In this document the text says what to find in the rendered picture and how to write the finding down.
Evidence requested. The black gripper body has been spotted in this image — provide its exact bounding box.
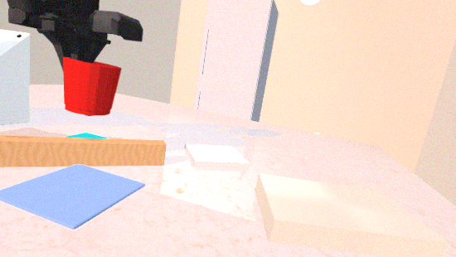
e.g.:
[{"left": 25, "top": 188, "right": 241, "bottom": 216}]
[{"left": 8, "top": 0, "right": 143, "bottom": 42}]

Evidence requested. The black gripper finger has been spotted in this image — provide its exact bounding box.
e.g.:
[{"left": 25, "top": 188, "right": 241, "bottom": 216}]
[
  {"left": 37, "top": 29, "right": 71, "bottom": 73},
  {"left": 63, "top": 32, "right": 111, "bottom": 64}
]

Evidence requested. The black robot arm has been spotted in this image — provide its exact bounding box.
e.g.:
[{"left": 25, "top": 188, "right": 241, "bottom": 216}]
[{"left": 7, "top": 0, "right": 80, "bottom": 15}]

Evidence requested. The orange wooden bar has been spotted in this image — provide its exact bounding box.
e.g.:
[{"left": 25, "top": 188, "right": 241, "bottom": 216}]
[{"left": 0, "top": 135, "right": 166, "bottom": 167}]

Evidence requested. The red cup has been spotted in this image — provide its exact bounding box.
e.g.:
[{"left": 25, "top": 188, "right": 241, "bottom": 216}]
[{"left": 63, "top": 57, "right": 122, "bottom": 116}]

